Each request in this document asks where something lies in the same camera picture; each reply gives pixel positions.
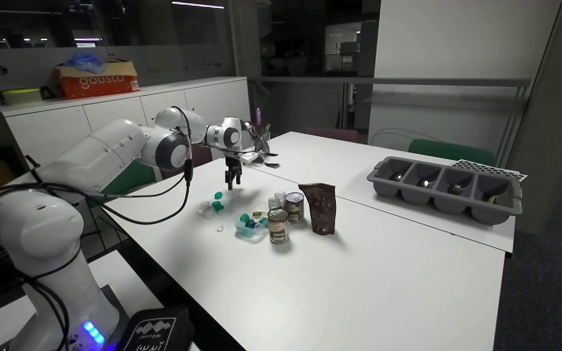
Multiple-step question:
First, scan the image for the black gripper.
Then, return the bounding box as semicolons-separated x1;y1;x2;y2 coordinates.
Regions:
225;155;242;190

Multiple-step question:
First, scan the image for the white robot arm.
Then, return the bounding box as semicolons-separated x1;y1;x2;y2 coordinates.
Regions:
0;105;248;351

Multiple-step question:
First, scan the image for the green disc left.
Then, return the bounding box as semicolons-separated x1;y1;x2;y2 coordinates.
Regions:
211;200;225;212

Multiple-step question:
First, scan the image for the maroon chair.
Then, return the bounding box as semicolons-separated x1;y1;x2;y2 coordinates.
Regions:
193;146;213;165

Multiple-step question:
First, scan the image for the small white jar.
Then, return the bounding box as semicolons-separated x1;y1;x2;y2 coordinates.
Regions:
273;190;285;208

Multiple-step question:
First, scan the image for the glass jar with label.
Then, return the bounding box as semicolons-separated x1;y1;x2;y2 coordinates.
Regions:
268;206;289;243

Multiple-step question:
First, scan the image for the tin can with label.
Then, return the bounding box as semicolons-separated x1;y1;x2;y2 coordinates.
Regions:
285;190;305;222

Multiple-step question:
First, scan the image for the brown foil pouch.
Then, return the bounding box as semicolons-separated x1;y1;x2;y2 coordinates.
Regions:
301;183;336;235

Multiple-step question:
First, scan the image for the green chair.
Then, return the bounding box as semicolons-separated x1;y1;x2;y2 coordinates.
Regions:
104;161;156;194
408;138;496;165

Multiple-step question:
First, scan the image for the black control box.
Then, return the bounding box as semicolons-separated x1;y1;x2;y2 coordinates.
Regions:
113;305;195;351

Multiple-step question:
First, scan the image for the orange box on cabinet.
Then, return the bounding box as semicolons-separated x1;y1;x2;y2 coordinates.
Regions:
55;62;139;99

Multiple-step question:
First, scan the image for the white storage cabinet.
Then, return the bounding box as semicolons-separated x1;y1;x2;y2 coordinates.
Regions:
2;75;250;163

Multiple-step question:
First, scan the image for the far green chair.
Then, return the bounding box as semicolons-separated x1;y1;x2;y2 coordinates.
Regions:
408;138;496;165

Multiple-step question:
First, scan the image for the grey cutlery tray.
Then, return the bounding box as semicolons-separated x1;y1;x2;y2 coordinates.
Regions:
367;155;523;224

